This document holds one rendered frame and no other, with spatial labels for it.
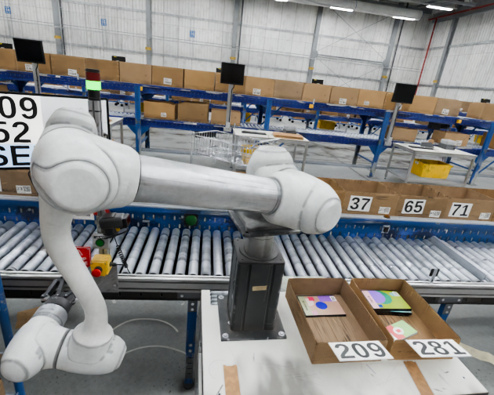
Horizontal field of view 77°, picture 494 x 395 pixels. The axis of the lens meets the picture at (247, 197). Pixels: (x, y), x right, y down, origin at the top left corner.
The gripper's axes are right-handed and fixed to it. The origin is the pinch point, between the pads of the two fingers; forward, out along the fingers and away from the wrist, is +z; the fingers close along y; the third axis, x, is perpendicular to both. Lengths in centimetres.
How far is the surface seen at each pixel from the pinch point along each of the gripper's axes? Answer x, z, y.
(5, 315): 6.3, -14.4, 17.9
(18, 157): -35, 28, 30
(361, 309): 12, -2, -113
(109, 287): 25.3, 25.9, -2.2
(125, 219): -13.4, 20.5, -11.8
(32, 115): -51, 31, 25
